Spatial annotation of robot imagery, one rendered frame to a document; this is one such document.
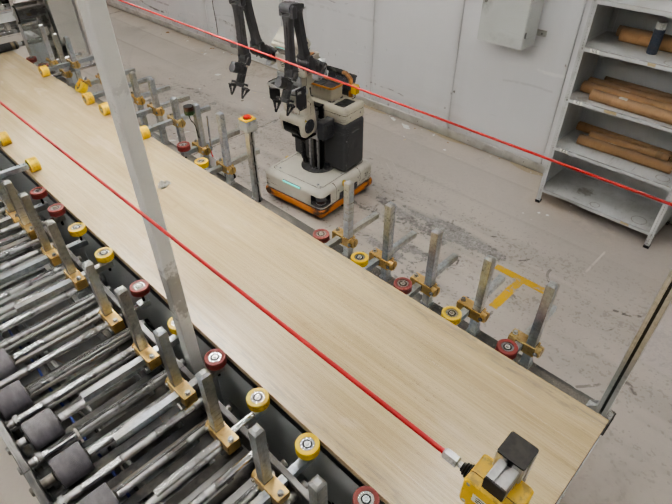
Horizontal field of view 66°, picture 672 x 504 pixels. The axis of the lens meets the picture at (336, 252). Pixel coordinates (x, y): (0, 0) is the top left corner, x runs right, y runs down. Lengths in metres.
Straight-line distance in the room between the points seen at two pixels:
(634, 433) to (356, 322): 1.70
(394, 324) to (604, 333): 1.83
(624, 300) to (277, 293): 2.46
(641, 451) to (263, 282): 2.06
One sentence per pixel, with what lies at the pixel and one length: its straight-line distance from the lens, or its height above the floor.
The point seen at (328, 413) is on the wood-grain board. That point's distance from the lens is 1.83.
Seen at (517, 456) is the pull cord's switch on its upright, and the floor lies 1.81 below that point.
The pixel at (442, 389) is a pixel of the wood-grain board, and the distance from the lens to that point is 1.91.
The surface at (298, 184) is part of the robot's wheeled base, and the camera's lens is 4.06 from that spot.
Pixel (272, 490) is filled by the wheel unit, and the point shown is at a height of 0.85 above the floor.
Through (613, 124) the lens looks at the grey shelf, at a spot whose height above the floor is 0.62.
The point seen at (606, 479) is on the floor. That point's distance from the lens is 3.00.
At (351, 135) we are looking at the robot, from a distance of 4.05.
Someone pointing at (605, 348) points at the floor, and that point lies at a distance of 3.53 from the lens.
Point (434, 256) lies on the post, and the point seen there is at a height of 1.01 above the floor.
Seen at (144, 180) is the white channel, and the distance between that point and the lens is 1.61.
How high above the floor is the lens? 2.43
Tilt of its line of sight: 40 degrees down
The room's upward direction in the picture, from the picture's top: 1 degrees counter-clockwise
